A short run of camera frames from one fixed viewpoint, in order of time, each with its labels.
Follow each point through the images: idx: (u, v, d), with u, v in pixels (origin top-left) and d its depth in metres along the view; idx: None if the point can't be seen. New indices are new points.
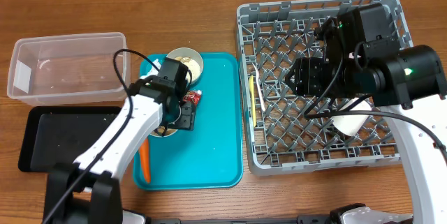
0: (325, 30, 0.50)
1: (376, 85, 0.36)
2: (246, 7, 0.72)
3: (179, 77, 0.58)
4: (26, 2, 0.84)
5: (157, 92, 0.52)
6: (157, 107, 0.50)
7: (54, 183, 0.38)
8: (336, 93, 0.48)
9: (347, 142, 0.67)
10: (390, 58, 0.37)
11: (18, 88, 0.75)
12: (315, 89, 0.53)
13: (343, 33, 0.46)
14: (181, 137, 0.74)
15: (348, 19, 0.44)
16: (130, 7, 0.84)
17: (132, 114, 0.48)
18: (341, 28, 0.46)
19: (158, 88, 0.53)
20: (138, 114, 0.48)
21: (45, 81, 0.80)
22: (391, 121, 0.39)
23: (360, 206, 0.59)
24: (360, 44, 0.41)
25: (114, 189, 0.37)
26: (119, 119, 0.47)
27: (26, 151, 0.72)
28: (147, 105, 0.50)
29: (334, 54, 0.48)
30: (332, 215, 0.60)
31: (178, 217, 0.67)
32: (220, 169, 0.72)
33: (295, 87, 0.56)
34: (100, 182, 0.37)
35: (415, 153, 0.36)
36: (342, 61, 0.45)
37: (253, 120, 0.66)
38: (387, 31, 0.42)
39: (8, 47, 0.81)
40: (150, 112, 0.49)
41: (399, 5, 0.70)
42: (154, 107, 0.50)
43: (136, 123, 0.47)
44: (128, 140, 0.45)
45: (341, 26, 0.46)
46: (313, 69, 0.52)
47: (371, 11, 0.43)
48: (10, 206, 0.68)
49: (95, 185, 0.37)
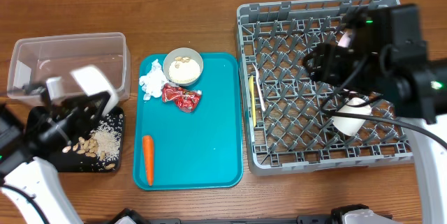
0: (355, 19, 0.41)
1: (400, 95, 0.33)
2: (246, 7, 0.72)
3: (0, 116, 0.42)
4: (26, 2, 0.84)
5: (17, 153, 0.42)
6: (38, 162, 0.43)
7: None
8: (354, 88, 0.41)
9: (347, 142, 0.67)
10: (418, 66, 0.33)
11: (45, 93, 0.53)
12: (333, 80, 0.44)
13: (373, 31, 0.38)
14: (181, 139, 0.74)
15: (378, 17, 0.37)
16: (130, 8, 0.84)
17: (29, 193, 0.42)
18: (371, 24, 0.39)
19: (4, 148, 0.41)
20: (31, 190, 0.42)
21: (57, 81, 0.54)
22: (411, 134, 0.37)
23: (362, 208, 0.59)
24: (387, 47, 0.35)
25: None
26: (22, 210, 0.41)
27: None
28: (24, 173, 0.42)
29: (357, 47, 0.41)
30: (334, 213, 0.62)
31: (178, 217, 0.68)
32: (219, 169, 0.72)
33: (312, 73, 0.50)
34: None
35: (434, 172, 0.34)
36: (366, 55, 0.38)
37: (252, 119, 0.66)
38: (421, 35, 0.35)
39: (7, 47, 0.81)
40: (38, 177, 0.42)
41: (398, 5, 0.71)
42: (33, 170, 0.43)
43: (45, 197, 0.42)
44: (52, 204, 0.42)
45: (370, 22, 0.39)
46: (335, 57, 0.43)
47: (407, 11, 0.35)
48: (10, 206, 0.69)
49: None
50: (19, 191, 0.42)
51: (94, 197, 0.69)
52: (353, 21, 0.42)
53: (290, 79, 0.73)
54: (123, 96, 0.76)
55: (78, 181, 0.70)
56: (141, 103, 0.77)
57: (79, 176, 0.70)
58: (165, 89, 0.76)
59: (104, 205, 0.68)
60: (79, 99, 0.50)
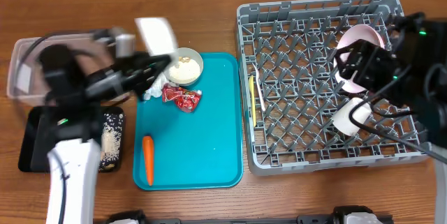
0: (407, 24, 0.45)
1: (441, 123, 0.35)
2: (246, 7, 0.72)
3: (50, 52, 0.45)
4: (26, 3, 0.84)
5: (79, 125, 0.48)
6: (89, 145, 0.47)
7: None
8: (386, 96, 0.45)
9: (347, 142, 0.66)
10: None
11: (117, 47, 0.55)
12: (366, 81, 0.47)
13: (421, 45, 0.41)
14: (182, 139, 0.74)
15: (433, 32, 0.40)
16: (130, 8, 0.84)
17: (66, 172, 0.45)
18: (424, 36, 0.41)
19: (61, 88, 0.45)
20: (68, 170, 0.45)
21: (128, 38, 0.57)
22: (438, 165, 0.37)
23: (366, 211, 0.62)
24: (436, 68, 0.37)
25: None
26: (54, 183, 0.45)
27: (26, 151, 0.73)
28: (75, 151, 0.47)
29: (403, 54, 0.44)
30: (335, 211, 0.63)
31: (178, 217, 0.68)
32: (220, 169, 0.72)
33: (343, 70, 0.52)
34: None
35: None
36: (409, 65, 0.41)
37: (253, 119, 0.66)
38: None
39: (8, 47, 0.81)
40: (82, 160, 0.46)
41: (399, 5, 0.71)
42: (82, 152, 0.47)
43: (74, 184, 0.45)
44: (77, 192, 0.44)
45: (424, 34, 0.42)
46: (376, 61, 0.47)
47: None
48: (10, 206, 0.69)
49: None
50: (60, 165, 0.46)
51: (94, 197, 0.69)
52: (406, 24, 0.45)
53: (290, 79, 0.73)
54: None
55: None
56: (141, 103, 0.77)
57: None
58: (165, 89, 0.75)
59: (104, 205, 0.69)
60: (147, 58, 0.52)
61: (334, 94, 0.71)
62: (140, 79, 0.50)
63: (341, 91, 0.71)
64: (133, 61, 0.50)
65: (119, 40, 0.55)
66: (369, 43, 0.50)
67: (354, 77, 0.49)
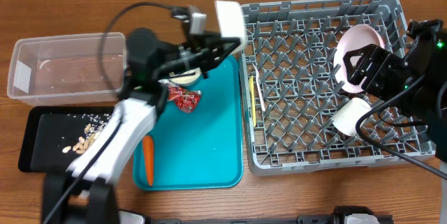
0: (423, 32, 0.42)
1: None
2: (246, 7, 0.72)
3: (144, 40, 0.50)
4: (26, 2, 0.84)
5: (147, 94, 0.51)
6: (148, 112, 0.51)
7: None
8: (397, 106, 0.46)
9: (347, 142, 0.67)
10: None
11: (188, 24, 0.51)
12: (376, 89, 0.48)
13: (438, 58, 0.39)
14: (183, 139, 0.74)
15: None
16: (130, 8, 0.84)
17: (123, 118, 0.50)
18: (441, 49, 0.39)
19: (141, 72, 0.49)
20: (128, 118, 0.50)
21: (203, 17, 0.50)
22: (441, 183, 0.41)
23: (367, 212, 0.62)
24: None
25: (110, 195, 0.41)
26: (110, 124, 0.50)
27: (26, 151, 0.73)
28: (137, 109, 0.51)
29: (416, 63, 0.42)
30: (336, 211, 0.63)
31: (178, 217, 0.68)
32: (220, 169, 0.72)
33: (352, 75, 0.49)
34: (96, 187, 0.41)
35: None
36: (422, 77, 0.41)
37: (253, 120, 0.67)
38: None
39: (8, 47, 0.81)
40: (140, 116, 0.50)
41: (399, 5, 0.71)
42: (143, 112, 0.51)
43: (123, 135, 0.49)
44: (122, 142, 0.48)
45: (440, 46, 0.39)
46: (387, 68, 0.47)
47: None
48: (10, 206, 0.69)
49: (92, 189, 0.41)
50: (121, 114, 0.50)
51: None
52: (422, 30, 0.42)
53: (290, 79, 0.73)
54: None
55: None
56: None
57: None
58: None
59: None
60: (216, 39, 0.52)
61: (334, 94, 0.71)
62: (210, 62, 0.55)
63: (341, 91, 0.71)
64: (202, 41, 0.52)
65: (194, 14, 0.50)
66: (379, 48, 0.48)
67: (363, 84, 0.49)
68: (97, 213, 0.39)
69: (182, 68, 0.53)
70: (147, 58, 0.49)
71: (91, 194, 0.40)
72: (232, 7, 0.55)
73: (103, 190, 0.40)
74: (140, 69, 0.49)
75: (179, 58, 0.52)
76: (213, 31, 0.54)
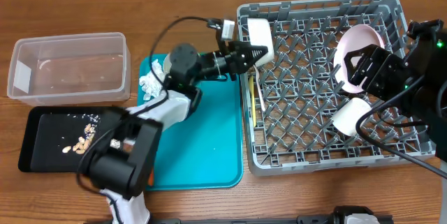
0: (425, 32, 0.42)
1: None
2: (246, 7, 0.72)
3: (186, 52, 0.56)
4: (26, 2, 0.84)
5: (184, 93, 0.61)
6: (186, 102, 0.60)
7: (119, 173, 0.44)
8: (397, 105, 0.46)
9: (347, 142, 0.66)
10: None
11: (221, 31, 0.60)
12: (376, 89, 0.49)
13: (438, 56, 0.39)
14: (182, 139, 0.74)
15: None
16: (130, 8, 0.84)
17: (170, 95, 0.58)
18: (440, 48, 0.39)
19: (182, 79, 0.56)
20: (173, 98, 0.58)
21: (232, 24, 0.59)
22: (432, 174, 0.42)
23: (367, 212, 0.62)
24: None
25: (157, 132, 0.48)
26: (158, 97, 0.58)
27: (26, 151, 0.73)
28: (179, 98, 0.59)
29: (416, 63, 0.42)
30: (336, 211, 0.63)
31: (178, 217, 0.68)
32: (219, 169, 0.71)
33: (352, 75, 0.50)
34: (147, 124, 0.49)
35: None
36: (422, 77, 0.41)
37: (253, 120, 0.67)
38: None
39: (7, 47, 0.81)
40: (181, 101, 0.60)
41: (399, 5, 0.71)
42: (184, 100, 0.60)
43: (166, 107, 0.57)
44: (165, 111, 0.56)
45: (440, 45, 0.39)
46: (387, 68, 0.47)
47: None
48: (10, 206, 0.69)
49: (143, 125, 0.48)
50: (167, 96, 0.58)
51: (94, 196, 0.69)
52: (423, 30, 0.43)
53: (290, 79, 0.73)
54: (123, 96, 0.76)
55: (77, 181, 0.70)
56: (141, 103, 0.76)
57: None
58: None
59: (104, 205, 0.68)
60: (246, 47, 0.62)
61: (334, 94, 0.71)
62: (238, 67, 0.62)
63: (341, 91, 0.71)
64: (232, 47, 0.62)
65: (225, 21, 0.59)
66: (380, 48, 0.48)
67: (363, 84, 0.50)
68: (141, 148, 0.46)
69: (214, 72, 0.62)
70: (187, 68, 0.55)
71: (143, 132, 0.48)
72: (260, 25, 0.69)
73: (152, 129, 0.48)
74: (181, 77, 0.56)
75: (212, 63, 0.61)
76: (242, 42, 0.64)
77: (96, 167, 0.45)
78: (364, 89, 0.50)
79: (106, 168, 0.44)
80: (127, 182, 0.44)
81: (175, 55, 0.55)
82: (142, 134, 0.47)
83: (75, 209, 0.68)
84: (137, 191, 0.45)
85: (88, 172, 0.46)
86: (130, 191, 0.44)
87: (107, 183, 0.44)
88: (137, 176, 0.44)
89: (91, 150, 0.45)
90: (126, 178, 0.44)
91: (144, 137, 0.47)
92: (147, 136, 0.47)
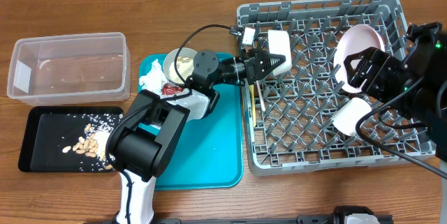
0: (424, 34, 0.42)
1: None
2: (246, 7, 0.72)
3: (209, 58, 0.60)
4: (26, 2, 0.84)
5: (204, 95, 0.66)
6: (204, 102, 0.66)
7: (146, 151, 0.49)
8: (396, 107, 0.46)
9: (347, 142, 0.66)
10: None
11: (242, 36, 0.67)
12: (376, 91, 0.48)
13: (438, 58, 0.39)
14: (179, 140, 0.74)
15: None
16: (130, 7, 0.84)
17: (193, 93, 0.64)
18: (438, 49, 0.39)
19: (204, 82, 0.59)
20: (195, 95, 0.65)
21: (252, 31, 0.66)
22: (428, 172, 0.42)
23: (367, 212, 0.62)
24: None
25: (185, 116, 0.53)
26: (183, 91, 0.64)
27: (26, 151, 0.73)
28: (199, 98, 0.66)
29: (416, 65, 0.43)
30: (336, 211, 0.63)
31: (178, 217, 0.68)
32: (219, 169, 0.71)
33: (352, 77, 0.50)
34: (176, 109, 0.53)
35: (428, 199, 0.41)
36: (421, 79, 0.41)
37: (252, 120, 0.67)
38: None
39: (8, 47, 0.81)
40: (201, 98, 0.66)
41: (399, 5, 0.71)
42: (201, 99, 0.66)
43: (191, 100, 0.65)
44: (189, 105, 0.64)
45: (438, 47, 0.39)
46: (386, 71, 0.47)
47: None
48: (10, 206, 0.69)
49: (172, 109, 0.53)
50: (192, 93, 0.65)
51: (94, 196, 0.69)
52: (422, 33, 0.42)
53: (290, 79, 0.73)
54: (123, 96, 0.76)
55: (77, 181, 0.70)
56: None
57: (79, 177, 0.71)
58: (165, 89, 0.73)
59: (103, 204, 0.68)
60: (265, 55, 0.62)
61: (334, 94, 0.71)
62: (255, 72, 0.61)
63: (341, 91, 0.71)
64: (251, 54, 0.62)
65: (246, 28, 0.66)
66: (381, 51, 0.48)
67: (363, 86, 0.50)
68: (170, 129, 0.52)
69: (234, 77, 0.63)
70: (208, 73, 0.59)
71: (172, 116, 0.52)
72: (280, 34, 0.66)
73: (180, 114, 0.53)
74: (201, 81, 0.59)
75: (232, 69, 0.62)
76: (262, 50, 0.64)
77: (125, 144, 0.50)
78: (363, 92, 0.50)
79: (135, 146, 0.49)
80: (153, 160, 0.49)
81: (200, 60, 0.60)
82: (171, 116, 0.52)
83: (75, 209, 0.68)
84: (159, 170, 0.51)
85: (115, 148, 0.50)
86: (155, 169, 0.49)
87: (134, 159, 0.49)
88: (163, 153, 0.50)
89: (122, 127, 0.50)
90: (153, 155, 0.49)
91: (172, 120, 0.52)
92: (174, 119, 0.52)
